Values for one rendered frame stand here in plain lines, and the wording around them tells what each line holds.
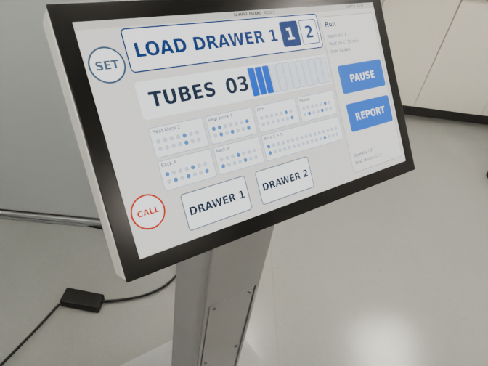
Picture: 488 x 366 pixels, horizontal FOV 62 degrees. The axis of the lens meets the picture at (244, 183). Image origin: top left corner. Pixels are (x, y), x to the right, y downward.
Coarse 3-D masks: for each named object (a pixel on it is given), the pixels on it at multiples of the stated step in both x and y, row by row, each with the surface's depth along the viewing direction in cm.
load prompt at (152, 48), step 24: (192, 24) 51; (216, 24) 53; (240, 24) 54; (264, 24) 56; (288, 24) 58; (312, 24) 61; (144, 48) 48; (168, 48) 49; (192, 48) 51; (216, 48) 52; (240, 48) 54; (264, 48) 56; (288, 48) 58; (312, 48) 60
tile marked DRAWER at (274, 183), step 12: (264, 168) 56; (276, 168) 56; (288, 168) 58; (300, 168) 59; (264, 180) 55; (276, 180) 56; (288, 180) 57; (300, 180) 58; (312, 180) 60; (264, 192) 55; (276, 192) 56; (288, 192) 57; (264, 204) 55
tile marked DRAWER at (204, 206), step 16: (240, 176) 54; (192, 192) 50; (208, 192) 51; (224, 192) 52; (240, 192) 54; (192, 208) 50; (208, 208) 51; (224, 208) 52; (240, 208) 53; (192, 224) 50; (208, 224) 51
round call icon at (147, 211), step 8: (152, 192) 48; (160, 192) 48; (128, 200) 46; (136, 200) 47; (144, 200) 47; (152, 200) 48; (160, 200) 48; (128, 208) 46; (136, 208) 47; (144, 208) 47; (152, 208) 48; (160, 208) 48; (136, 216) 46; (144, 216) 47; (152, 216) 47; (160, 216) 48; (136, 224) 46; (144, 224) 47; (152, 224) 47; (160, 224) 48; (168, 224) 48; (136, 232) 46; (144, 232) 47
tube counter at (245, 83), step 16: (272, 64) 57; (288, 64) 58; (304, 64) 60; (320, 64) 61; (224, 80) 53; (240, 80) 54; (256, 80) 55; (272, 80) 57; (288, 80) 58; (304, 80) 60; (320, 80) 61; (240, 96) 54; (256, 96) 55
